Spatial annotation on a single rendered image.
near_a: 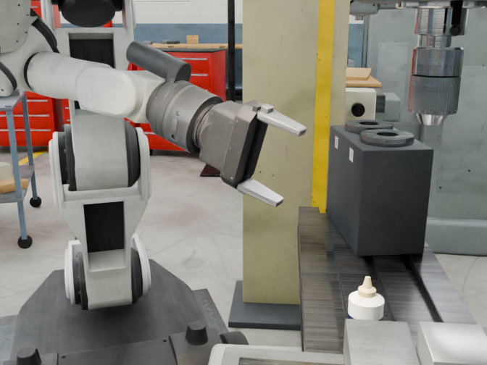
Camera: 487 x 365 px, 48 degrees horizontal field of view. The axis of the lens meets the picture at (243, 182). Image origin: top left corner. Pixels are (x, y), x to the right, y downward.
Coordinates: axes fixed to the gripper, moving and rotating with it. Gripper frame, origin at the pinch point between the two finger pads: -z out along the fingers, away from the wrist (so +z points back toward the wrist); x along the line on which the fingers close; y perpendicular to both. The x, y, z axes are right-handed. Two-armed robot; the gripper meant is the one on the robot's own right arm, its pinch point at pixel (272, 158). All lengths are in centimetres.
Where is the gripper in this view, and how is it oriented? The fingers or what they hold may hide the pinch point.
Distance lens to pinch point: 72.8
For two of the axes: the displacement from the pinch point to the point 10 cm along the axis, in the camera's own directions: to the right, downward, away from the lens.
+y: 5.3, -2.8, 8.0
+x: 2.4, -8.5, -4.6
